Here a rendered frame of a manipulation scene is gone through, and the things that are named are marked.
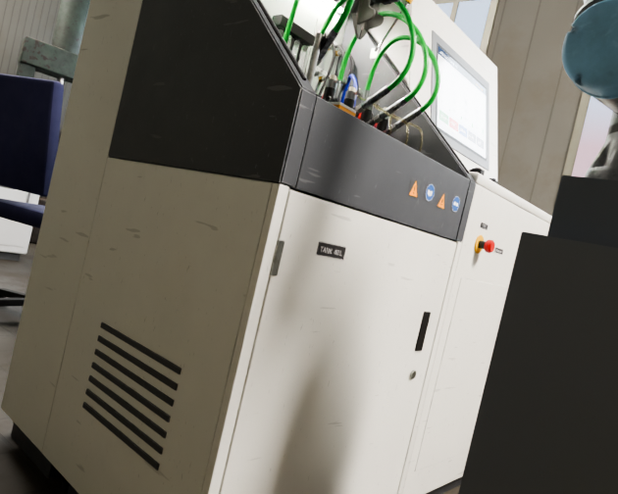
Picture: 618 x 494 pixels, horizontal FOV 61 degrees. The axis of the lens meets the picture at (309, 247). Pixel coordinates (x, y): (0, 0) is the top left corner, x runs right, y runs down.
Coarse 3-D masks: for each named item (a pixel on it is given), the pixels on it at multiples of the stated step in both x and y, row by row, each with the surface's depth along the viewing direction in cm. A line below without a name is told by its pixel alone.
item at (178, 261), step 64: (128, 192) 116; (192, 192) 101; (256, 192) 89; (128, 256) 112; (192, 256) 98; (256, 256) 87; (128, 320) 109; (192, 320) 96; (256, 320) 88; (64, 384) 123; (128, 384) 106; (192, 384) 93; (64, 448) 119; (128, 448) 103; (192, 448) 91
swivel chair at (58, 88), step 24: (0, 96) 249; (24, 96) 242; (48, 96) 236; (0, 120) 250; (24, 120) 243; (48, 120) 237; (0, 144) 251; (24, 144) 244; (48, 144) 239; (0, 168) 252; (24, 168) 245; (48, 168) 241; (0, 216) 242; (24, 216) 235; (0, 288) 273
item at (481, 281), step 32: (416, 0) 162; (384, 32) 164; (448, 32) 179; (416, 64) 160; (480, 64) 199; (416, 96) 159; (480, 192) 141; (480, 224) 145; (512, 224) 162; (544, 224) 183; (480, 256) 148; (512, 256) 166; (480, 288) 152; (448, 320) 141; (480, 320) 156; (448, 352) 145; (480, 352) 161; (448, 384) 149; (480, 384) 166; (448, 416) 153; (416, 448) 141; (448, 448) 157; (416, 480) 145; (448, 480) 162
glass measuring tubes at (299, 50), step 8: (280, 16) 145; (280, 24) 144; (296, 24) 149; (296, 32) 149; (304, 32) 152; (288, 40) 149; (296, 40) 151; (304, 40) 152; (312, 40) 154; (296, 48) 151; (304, 48) 154; (296, 56) 152; (304, 56) 154
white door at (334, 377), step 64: (320, 256) 97; (384, 256) 112; (448, 256) 134; (320, 320) 100; (384, 320) 117; (256, 384) 91; (320, 384) 104; (384, 384) 123; (256, 448) 94; (320, 448) 108; (384, 448) 128
